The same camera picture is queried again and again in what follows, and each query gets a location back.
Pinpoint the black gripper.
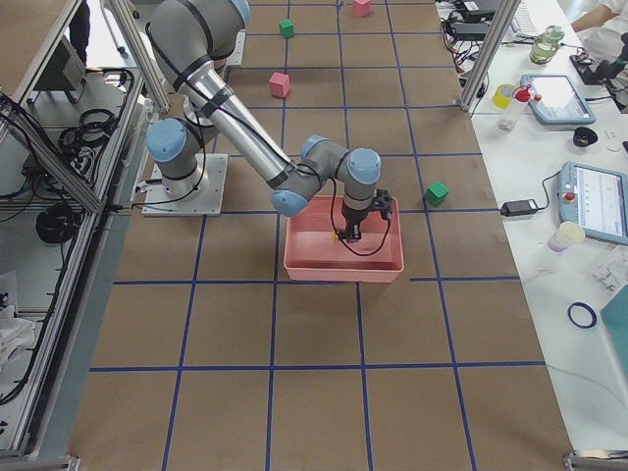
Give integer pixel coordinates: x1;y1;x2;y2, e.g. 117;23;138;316
340;205;364;236

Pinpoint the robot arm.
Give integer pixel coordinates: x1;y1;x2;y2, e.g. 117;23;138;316
146;1;392;240

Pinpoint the pink plastic bin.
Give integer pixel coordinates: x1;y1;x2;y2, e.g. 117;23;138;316
284;195;404;283

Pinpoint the green cube near bin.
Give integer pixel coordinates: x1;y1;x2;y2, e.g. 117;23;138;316
424;181;449;206

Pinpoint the pink cube center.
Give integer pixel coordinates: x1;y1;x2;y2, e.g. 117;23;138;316
268;72;290;99

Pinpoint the pink cube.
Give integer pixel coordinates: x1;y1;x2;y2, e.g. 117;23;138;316
352;0;372;18
268;72;290;99

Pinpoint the black power adapter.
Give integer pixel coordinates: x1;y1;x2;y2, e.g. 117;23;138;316
499;199;539;217

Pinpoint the squeeze bottle red cap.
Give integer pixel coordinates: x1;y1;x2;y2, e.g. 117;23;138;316
497;83;532;131

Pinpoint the yellow tape roll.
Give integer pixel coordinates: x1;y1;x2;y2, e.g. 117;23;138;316
492;83;516;110

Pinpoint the green cube far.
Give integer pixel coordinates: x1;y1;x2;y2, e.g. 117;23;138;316
279;19;294;39

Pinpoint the pink cube far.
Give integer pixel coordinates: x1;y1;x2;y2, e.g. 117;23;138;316
352;0;372;18

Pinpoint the teach pendant tablet far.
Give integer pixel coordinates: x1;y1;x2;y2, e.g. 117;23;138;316
520;74;597;127

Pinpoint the teach pendant tablet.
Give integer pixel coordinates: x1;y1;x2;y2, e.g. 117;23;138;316
557;162;627;245
520;74;597;127

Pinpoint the teach pendant tablet near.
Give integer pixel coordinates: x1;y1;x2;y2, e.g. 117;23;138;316
557;162;627;245

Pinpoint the black small bowl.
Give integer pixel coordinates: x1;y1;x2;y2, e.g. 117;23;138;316
572;127;599;148

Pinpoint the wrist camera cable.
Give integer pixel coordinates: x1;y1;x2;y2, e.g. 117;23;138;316
330;176;393;257

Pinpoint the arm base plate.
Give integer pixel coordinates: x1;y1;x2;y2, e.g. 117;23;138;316
141;153;229;217

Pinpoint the blue tape ring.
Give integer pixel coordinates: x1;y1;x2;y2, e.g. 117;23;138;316
567;301;598;330

